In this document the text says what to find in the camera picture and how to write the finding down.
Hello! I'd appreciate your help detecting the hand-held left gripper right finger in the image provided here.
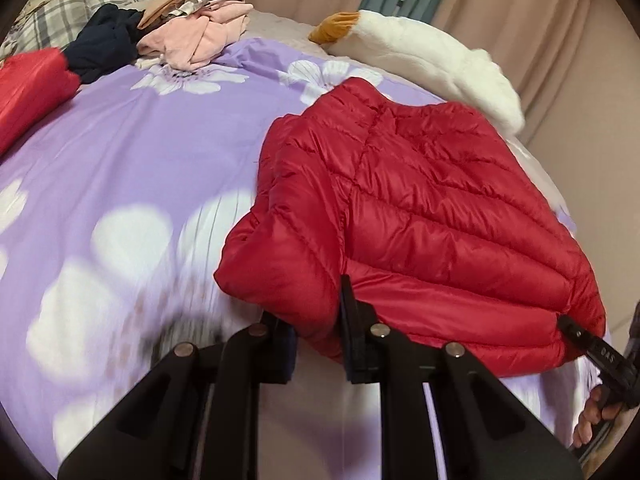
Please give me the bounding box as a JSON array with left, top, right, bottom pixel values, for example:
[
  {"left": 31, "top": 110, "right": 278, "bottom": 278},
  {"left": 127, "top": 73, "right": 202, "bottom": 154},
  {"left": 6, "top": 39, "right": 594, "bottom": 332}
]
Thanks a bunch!
[{"left": 340, "top": 274, "right": 583, "bottom": 480}]

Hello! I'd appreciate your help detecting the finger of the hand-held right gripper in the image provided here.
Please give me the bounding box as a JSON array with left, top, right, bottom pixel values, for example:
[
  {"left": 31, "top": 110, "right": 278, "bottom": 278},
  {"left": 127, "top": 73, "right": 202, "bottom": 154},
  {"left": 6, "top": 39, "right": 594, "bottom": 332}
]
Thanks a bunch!
[{"left": 557, "top": 314, "right": 596, "bottom": 361}]

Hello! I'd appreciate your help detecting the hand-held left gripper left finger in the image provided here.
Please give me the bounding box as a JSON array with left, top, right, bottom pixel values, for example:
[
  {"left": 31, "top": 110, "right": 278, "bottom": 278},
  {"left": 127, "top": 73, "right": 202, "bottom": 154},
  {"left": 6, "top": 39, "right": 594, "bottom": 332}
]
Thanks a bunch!
[{"left": 57, "top": 310, "right": 301, "bottom": 480}]

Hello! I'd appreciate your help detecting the dark red puffer jacket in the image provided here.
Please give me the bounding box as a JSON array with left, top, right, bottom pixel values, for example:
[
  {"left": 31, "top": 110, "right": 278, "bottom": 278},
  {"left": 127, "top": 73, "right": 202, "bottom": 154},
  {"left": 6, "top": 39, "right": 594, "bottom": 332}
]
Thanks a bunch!
[{"left": 214, "top": 77, "right": 607, "bottom": 378}]

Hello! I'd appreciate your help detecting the person's right hand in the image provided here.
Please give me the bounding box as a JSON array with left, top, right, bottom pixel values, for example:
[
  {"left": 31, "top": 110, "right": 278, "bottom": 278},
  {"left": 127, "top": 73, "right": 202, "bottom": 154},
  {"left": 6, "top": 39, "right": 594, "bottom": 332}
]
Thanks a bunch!
[{"left": 572, "top": 385, "right": 626, "bottom": 448}]

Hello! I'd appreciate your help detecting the purple floral duvet cover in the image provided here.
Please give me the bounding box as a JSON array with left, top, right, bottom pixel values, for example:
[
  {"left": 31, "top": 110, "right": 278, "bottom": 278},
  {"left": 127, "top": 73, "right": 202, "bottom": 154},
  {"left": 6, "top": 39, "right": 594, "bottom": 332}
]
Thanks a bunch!
[{"left": 0, "top": 37, "right": 601, "bottom": 480}]

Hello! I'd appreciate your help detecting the white goose plush toy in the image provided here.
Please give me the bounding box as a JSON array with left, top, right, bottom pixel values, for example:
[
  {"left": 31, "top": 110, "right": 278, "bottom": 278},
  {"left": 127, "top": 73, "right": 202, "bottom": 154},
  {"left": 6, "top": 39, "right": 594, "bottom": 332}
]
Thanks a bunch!
[{"left": 309, "top": 10, "right": 526, "bottom": 136}]

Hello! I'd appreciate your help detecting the pink garment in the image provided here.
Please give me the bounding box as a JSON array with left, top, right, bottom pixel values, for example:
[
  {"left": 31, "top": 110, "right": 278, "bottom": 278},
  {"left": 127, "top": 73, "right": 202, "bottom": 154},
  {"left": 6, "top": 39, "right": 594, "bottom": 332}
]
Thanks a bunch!
[{"left": 136, "top": 1, "right": 255, "bottom": 72}]

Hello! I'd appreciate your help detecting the navy garment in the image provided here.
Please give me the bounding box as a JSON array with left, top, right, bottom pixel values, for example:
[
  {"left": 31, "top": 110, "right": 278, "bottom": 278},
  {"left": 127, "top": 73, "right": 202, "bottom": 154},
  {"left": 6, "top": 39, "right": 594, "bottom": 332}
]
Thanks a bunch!
[{"left": 62, "top": 4, "right": 151, "bottom": 85}]

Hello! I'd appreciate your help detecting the light red puffer jacket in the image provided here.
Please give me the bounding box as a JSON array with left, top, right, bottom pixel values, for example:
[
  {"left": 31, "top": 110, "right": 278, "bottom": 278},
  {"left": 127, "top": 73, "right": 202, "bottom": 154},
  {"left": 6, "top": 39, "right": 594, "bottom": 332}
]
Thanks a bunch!
[{"left": 0, "top": 47, "right": 81, "bottom": 156}]

